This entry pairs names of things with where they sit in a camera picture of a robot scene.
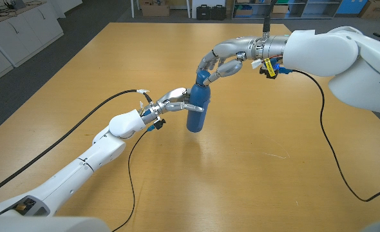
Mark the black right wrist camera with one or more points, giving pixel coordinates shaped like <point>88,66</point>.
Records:
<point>262,71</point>

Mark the blue metal bottle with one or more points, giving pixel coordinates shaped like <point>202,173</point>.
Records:
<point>196,122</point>

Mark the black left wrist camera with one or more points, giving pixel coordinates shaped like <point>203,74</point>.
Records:
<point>160,124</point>

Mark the black hard case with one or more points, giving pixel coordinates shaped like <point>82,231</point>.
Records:
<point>203,13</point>
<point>219,13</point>

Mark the white low cabinet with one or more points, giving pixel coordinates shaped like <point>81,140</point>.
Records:
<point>22,35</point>

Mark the brown cardboard box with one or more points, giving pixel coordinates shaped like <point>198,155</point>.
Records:
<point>154,9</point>
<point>375,9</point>

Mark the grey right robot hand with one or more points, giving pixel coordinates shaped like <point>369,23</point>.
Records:
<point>232,46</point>

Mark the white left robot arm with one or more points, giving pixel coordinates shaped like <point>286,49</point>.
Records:
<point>80,167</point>

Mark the blue panel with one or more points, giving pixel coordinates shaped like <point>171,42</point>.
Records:
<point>351,6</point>

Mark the small cardboard box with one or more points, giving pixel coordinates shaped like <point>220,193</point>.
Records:
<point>282,11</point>

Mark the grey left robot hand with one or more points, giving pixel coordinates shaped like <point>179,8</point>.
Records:
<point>174,96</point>

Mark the white table frame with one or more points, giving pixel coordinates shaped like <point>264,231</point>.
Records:
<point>132,9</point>

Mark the grey metal shelf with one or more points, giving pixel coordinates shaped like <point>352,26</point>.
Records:
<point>315,15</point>

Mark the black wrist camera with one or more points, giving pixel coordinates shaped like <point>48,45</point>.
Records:
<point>160,124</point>
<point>262,71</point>

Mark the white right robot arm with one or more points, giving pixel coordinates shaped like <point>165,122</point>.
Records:
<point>322,53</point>

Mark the blue bottle cap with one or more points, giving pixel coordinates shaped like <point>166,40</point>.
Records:
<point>202,76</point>

